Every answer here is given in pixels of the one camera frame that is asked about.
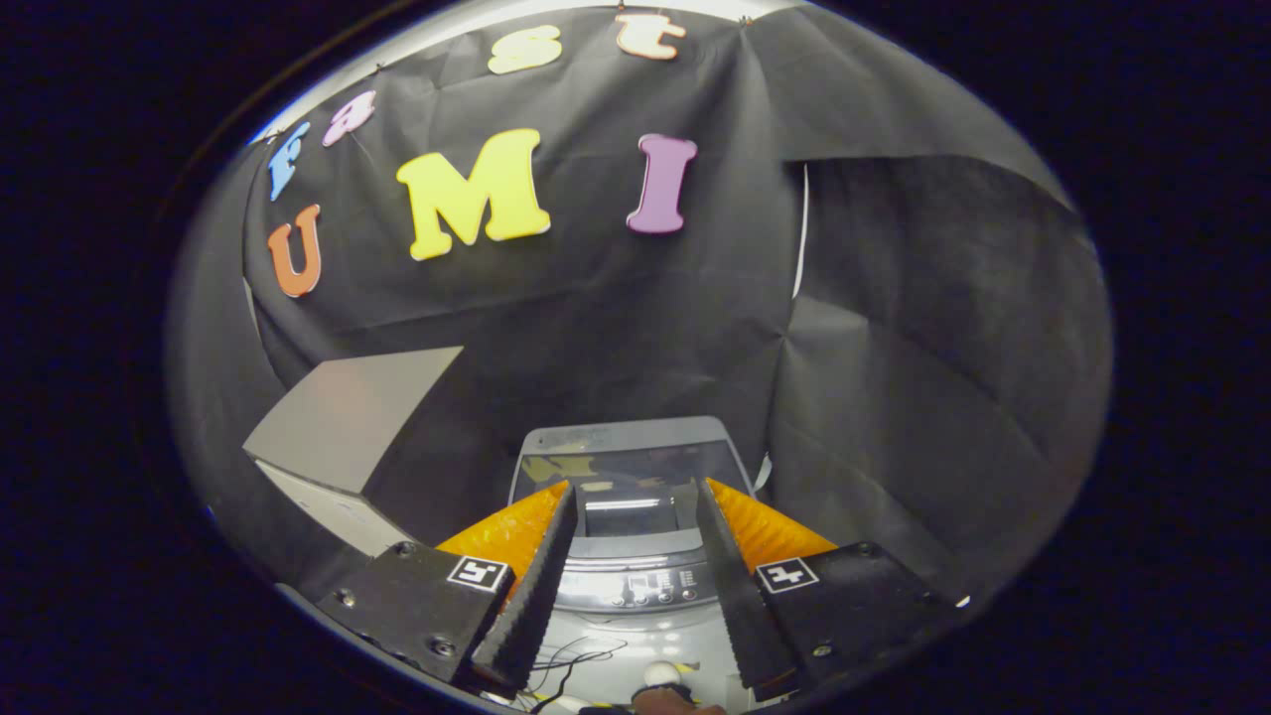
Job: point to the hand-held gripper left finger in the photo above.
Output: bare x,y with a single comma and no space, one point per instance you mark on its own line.
531,596

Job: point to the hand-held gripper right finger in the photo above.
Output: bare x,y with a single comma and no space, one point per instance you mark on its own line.
740,596

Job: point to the grey washing machine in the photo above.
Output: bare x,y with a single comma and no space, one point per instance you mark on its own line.
635,586

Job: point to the dark washing machine lid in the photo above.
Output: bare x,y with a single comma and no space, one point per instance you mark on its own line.
635,477

